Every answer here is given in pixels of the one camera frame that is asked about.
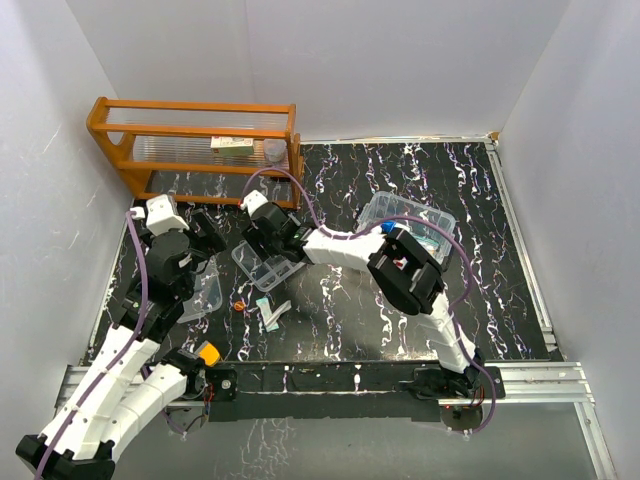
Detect clear box lid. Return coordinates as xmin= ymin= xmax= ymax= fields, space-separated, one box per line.
xmin=177 ymin=257 xmax=222 ymax=324

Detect small clear round jar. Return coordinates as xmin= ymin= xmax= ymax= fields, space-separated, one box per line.
xmin=263 ymin=139 xmax=288 ymax=166

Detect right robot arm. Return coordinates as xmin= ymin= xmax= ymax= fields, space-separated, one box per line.
xmin=240 ymin=191 xmax=483 ymax=398

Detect orange wooden shelf rack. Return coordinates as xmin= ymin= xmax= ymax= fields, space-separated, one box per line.
xmin=86 ymin=97 xmax=304 ymax=205

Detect teal bandage packet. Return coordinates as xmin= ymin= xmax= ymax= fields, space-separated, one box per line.
xmin=421 ymin=238 xmax=441 ymax=254

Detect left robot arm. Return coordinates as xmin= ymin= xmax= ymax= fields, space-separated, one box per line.
xmin=16 ymin=208 xmax=226 ymax=479

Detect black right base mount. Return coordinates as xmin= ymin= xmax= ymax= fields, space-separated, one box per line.
xmin=397 ymin=365 xmax=506 ymax=400

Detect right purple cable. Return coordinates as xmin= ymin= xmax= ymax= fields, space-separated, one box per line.
xmin=244 ymin=168 xmax=498 ymax=434

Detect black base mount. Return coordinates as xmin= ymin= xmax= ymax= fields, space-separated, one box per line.
xmin=397 ymin=365 xmax=506 ymax=400
xmin=175 ymin=366 xmax=238 ymax=403

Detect clear divider tray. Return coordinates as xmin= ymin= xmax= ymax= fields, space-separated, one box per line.
xmin=231 ymin=241 xmax=305 ymax=293

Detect green white medicine box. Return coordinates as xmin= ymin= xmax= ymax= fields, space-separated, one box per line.
xmin=210 ymin=136 xmax=254 ymax=157

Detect white blue tube bottle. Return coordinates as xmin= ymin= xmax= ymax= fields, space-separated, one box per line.
xmin=380 ymin=221 xmax=396 ymax=234

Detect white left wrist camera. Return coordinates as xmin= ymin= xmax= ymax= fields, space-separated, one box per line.
xmin=129 ymin=194 xmax=190 ymax=236

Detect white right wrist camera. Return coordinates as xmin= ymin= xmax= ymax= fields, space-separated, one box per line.
xmin=239 ymin=190 xmax=269 ymax=217

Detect aluminium frame rail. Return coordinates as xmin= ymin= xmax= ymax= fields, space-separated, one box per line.
xmin=54 ymin=364 xmax=596 ymax=409

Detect teal white sachet strips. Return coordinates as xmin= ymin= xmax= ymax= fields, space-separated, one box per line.
xmin=256 ymin=297 xmax=292 ymax=332

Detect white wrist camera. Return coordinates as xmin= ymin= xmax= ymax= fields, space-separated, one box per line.
xmin=239 ymin=190 xmax=269 ymax=217
xmin=129 ymin=194 xmax=190 ymax=236

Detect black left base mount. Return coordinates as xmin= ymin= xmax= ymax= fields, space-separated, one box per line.
xmin=175 ymin=366 xmax=238 ymax=403

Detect clear first aid box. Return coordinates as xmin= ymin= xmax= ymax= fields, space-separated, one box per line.
xmin=357 ymin=191 xmax=457 ymax=274

